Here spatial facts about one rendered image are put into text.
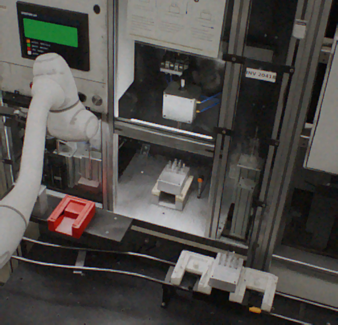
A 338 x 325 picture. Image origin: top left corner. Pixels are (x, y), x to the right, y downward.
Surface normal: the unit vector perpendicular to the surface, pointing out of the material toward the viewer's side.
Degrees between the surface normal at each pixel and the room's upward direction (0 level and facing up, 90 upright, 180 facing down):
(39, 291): 0
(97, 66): 90
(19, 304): 0
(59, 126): 88
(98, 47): 90
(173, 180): 0
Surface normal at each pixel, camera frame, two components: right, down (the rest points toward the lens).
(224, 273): 0.06, -0.80
